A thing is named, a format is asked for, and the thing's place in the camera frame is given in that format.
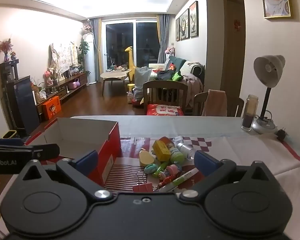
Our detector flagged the wooden door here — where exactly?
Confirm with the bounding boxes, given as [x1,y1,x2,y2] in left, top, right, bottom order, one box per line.
[220,0,245,98]

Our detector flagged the black power plug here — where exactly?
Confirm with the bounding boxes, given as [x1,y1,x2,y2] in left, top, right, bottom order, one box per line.
[276,127,288,142]

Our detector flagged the silver metal bottle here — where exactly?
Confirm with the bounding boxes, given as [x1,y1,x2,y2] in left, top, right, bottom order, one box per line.
[176,142,198,160]

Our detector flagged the pink doll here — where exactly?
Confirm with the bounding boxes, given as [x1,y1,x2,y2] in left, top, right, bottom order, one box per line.
[44,69,53,85]

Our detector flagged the pink toy bag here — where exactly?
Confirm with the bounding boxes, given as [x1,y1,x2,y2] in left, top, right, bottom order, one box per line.
[67,78,81,90]

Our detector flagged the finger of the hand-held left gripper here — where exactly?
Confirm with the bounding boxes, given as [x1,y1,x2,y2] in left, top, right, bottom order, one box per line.
[0,137,24,146]
[0,144,60,160]

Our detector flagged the green potted plant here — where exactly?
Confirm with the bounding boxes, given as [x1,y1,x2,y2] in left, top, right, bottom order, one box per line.
[78,41,91,75]

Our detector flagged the wooden TV cabinet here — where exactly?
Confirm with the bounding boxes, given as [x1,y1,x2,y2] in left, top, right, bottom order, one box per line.
[36,72,88,123]

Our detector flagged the grey curtain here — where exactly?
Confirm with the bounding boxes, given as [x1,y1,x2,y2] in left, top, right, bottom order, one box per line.
[91,18,102,83]
[156,14,170,63]

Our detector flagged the orange gift box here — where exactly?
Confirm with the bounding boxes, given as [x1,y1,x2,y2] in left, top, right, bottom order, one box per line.
[42,96,62,120]

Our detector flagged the white cardboard box red trim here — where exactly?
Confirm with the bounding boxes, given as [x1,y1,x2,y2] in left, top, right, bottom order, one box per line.
[24,117,122,188]

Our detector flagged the plastic bottle with green cap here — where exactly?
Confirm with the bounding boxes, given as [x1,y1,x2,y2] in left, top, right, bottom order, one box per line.
[159,136,185,165]

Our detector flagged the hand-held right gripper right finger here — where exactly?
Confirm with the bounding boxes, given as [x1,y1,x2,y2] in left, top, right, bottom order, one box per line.
[180,151,275,202]

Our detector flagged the small yellow box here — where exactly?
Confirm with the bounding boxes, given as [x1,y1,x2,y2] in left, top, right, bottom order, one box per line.
[152,140,171,161]

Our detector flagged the black tall appliance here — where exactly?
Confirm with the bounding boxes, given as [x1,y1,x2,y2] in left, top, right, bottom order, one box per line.
[0,59,40,137]

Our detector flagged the teal pillow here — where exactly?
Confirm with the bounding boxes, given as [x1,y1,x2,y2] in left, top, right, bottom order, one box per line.
[169,56,187,70]

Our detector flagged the pink binder clip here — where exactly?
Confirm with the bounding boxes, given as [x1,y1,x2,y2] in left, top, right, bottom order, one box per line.
[133,171,153,193]

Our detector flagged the teal correction tape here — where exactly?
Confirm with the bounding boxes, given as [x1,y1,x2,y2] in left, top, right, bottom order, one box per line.
[144,163,158,175]

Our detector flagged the grey desk lamp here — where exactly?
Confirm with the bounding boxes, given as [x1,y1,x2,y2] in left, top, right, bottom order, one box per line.
[251,54,286,134]

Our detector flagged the yellow pear-shaped toy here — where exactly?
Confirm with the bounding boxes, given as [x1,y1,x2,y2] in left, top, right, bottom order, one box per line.
[139,149,156,167]

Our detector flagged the wooden coffee table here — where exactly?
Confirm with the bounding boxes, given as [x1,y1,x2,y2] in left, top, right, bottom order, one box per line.
[100,69,132,96]

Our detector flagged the white standing air conditioner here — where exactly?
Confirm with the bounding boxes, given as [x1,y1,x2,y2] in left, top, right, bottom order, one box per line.
[82,32,95,84]

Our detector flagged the bright green highlighter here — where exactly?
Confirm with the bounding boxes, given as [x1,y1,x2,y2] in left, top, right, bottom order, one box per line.
[153,162,169,177]

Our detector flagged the yellow green bin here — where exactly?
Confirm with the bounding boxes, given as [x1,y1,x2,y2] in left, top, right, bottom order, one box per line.
[1,129,17,139]

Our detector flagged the red printed cushion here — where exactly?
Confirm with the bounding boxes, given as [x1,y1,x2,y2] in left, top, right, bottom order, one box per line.
[146,104,185,116]

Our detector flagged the pink flowers in vase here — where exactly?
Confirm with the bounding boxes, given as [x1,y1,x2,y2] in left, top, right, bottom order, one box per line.
[0,39,13,62]

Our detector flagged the red white printed table mat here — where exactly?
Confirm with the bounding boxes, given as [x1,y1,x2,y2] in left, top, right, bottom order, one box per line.
[120,136,300,230]

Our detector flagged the sofa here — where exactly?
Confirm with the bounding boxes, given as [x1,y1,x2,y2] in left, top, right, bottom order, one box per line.
[149,55,205,107]

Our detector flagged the wooden slatted chair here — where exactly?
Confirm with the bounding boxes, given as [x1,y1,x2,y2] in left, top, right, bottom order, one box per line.
[142,80,188,113]

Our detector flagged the orange small figure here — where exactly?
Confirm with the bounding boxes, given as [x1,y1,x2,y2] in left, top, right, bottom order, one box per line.
[156,176,176,189]

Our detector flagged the glass bottle with dark contents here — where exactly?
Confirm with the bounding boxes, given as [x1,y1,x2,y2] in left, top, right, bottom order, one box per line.
[241,94,259,132]

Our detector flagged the large grey plastic bag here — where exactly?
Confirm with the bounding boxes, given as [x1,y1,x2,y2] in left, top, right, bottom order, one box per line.
[134,66,152,100]

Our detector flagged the black clothing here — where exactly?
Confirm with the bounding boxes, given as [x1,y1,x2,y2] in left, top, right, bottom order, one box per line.
[157,69,175,80]

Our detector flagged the glass balcony door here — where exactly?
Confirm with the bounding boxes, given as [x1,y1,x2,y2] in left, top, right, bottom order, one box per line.
[102,19,158,80]

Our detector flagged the pink towel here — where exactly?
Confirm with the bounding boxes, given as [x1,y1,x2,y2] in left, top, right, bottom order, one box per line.
[202,89,227,117]

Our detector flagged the pink blanket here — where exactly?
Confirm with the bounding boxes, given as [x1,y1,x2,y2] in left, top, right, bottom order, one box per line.
[181,74,203,105]

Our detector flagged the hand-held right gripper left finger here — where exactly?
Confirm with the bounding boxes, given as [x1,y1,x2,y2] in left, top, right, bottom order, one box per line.
[17,150,113,203]

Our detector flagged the white green marker pen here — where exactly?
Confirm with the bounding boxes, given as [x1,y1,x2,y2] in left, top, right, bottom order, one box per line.
[158,167,199,192]

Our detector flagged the yellow giraffe toy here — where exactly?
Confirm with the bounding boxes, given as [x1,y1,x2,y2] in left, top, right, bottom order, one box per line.
[124,46,138,83]

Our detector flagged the white printed hanging cloth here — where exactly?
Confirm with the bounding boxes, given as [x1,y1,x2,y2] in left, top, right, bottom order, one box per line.
[49,42,79,79]

